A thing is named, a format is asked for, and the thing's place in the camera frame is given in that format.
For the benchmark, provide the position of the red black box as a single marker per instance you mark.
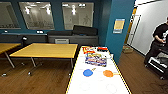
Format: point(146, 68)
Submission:
point(102, 49)

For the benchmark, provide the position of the grey white box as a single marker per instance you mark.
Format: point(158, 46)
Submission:
point(62, 41)

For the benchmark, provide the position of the blue disc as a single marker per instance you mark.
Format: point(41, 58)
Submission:
point(87, 72)

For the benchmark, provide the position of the interior glass window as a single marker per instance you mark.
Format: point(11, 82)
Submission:
point(8, 15)
point(77, 16)
point(36, 16)

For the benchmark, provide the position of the orange disc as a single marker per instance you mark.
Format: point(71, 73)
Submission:
point(107, 73)

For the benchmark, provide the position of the yellow wooden table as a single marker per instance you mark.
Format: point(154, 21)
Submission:
point(45, 50)
point(6, 46)

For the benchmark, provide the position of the yellow white air hockey table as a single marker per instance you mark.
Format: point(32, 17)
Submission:
point(98, 85)

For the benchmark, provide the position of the cardboard box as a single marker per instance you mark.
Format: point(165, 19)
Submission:
point(127, 49)

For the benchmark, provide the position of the dark low sofa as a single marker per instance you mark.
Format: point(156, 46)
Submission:
point(16, 37)

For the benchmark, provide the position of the person in black shirt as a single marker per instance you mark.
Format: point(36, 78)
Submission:
point(158, 38)

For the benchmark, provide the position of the black wheeled cart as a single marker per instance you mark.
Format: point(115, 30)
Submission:
point(160, 63)

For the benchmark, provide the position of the yellow framed wall sign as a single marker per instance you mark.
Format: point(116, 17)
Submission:
point(119, 26)

